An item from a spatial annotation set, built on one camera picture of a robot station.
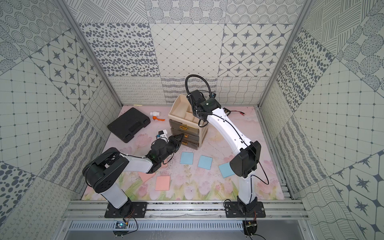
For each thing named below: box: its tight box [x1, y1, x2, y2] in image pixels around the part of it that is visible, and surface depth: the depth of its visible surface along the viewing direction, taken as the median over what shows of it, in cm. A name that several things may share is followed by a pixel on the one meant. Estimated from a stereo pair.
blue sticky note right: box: [218, 162, 235, 178], surface depth 90 cm
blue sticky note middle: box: [197, 155, 213, 170], surface depth 92 cm
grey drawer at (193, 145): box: [181, 139, 199, 150], surface depth 95 cm
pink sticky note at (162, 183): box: [155, 175, 170, 191], surface depth 85 cm
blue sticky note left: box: [180, 151, 194, 165], surface depth 95 cm
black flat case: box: [107, 107, 151, 143], surface depth 106 cm
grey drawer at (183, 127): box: [169, 119, 200, 136], surface depth 84 cm
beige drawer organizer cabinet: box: [168, 94, 208, 151], surface depth 86 cm
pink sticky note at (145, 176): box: [138, 171, 156, 183], surface depth 85 cm
